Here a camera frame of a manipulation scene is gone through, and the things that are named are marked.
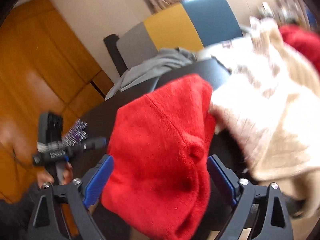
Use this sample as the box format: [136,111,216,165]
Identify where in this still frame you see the red knit sweater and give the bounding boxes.
[101,74,215,239]

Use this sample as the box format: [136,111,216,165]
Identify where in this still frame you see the person's left hand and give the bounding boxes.
[36,161,74,189]

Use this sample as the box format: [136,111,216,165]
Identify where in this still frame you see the leopard print purple cloth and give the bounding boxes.
[62,119,88,146]

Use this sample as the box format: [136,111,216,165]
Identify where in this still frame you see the black leather bench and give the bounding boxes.
[81,59,256,239]

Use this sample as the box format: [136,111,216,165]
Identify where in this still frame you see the grey hooded sweatshirt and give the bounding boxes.
[105,47,197,100]

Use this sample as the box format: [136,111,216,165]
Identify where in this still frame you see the grey yellow blue armchair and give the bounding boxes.
[104,0,242,75]

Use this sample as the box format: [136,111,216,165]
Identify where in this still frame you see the cream cable knit sweater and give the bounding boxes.
[201,17,319,217]

